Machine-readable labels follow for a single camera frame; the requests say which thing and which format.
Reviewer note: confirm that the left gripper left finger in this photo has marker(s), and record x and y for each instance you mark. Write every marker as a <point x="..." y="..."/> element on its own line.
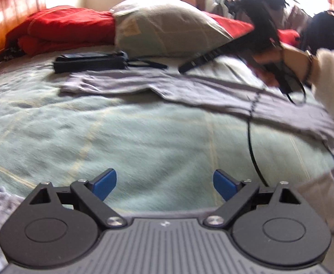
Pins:
<point x="90" y="195"/>

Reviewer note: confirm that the grey-green plaid pillow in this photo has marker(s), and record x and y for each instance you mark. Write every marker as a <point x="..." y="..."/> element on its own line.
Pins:
<point x="167" y="28"/>

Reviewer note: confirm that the red duvet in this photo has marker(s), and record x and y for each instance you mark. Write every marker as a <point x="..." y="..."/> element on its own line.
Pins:
<point x="66" y="28"/>

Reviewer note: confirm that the person's right hand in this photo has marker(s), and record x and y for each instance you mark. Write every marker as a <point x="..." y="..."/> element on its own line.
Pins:
<point x="304" y="65"/>

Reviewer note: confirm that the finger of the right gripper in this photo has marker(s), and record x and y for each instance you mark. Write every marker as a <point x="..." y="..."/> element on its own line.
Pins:
<point x="227" y="49"/>

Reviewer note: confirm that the grey sweatpants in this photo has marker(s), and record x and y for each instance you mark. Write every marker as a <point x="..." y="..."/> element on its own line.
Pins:
<point x="288" y="228"/>

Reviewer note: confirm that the black folded umbrella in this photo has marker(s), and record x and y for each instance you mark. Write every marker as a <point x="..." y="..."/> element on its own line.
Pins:
<point x="100" y="61"/>

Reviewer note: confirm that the black backpack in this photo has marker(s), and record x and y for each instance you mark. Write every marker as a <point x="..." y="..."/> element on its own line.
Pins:
<point x="319" y="33"/>

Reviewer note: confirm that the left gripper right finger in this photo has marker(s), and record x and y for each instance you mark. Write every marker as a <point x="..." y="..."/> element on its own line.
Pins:
<point x="237" y="196"/>

